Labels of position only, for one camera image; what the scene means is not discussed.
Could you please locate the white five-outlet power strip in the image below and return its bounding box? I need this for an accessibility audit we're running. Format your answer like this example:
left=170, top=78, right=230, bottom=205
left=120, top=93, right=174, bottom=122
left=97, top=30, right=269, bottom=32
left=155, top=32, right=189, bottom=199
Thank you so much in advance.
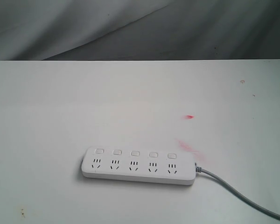
left=81, top=147, right=196, bottom=186

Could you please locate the grey backdrop cloth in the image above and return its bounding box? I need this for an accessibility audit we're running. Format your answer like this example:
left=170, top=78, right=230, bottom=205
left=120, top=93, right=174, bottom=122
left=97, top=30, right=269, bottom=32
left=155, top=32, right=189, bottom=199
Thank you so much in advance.
left=0, top=0, right=280, bottom=61

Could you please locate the grey power cable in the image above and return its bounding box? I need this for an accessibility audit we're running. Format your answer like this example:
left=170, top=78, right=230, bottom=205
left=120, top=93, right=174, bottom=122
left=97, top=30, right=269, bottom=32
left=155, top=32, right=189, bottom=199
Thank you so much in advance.
left=194, top=162, right=280, bottom=222

